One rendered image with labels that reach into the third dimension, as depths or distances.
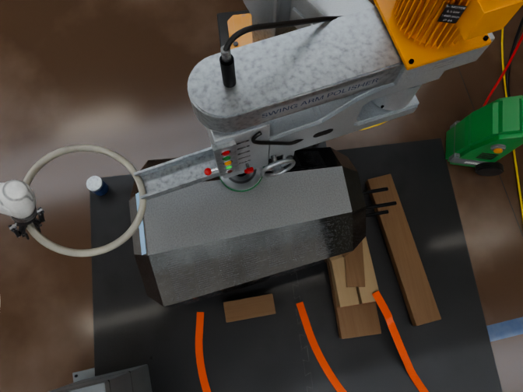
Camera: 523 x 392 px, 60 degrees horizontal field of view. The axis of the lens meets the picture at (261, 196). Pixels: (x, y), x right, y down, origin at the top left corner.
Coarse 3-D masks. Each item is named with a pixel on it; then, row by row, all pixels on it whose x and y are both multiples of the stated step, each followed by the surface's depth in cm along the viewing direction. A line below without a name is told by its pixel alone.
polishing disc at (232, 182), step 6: (258, 168) 216; (252, 174) 216; (258, 174) 216; (222, 180) 215; (228, 180) 215; (234, 180) 215; (240, 180) 215; (246, 180) 215; (252, 180) 215; (258, 180) 215; (228, 186) 214; (234, 186) 214; (240, 186) 214; (246, 186) 214; (252, 186) 214
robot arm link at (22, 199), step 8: (0, 184) 152; (8, 184) 148; (16, 184) 149; (24, 184) 150; (0, 192) 147; (8, 192) 147; (16, 192) 148; (24, 192) 149; (32, 192) 154; (0, 200) 148; (8, 200) 147; (16, 200) 148; (24, 200) 149; (32, 200) 154; (0, 208) 151; (8, 208) 150; (16, 208) 150; (24, 208) 152; (32, 208) 157; (16, 216) 156; (24, 216) 159
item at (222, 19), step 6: (222, 12) 252; (228, 12) 252; (234, 12) 252; (240, 12) 252; (246, 12) 252; (222, 18) 251; (228, 18) 251; (222, 24) 250; (222, 30) 249; (222, 36) 248; (228, 36) 248; (222, 42) 247; (318, 144) 308; (324, 144) 309
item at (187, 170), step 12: (192, 156) 196; (204, 156) 199; (288, 156) 194; (156, 168) 195; (168, 168) 198; (180, 168) 198; (192, 168) 198; (204, 168) 198; (144, 180) 197; (156, 180) 197; (168, 180) 197; (180, 180) 196; (192, 180) 192; (204, 180) 196; (156, 192) 191; (168, 192) 195
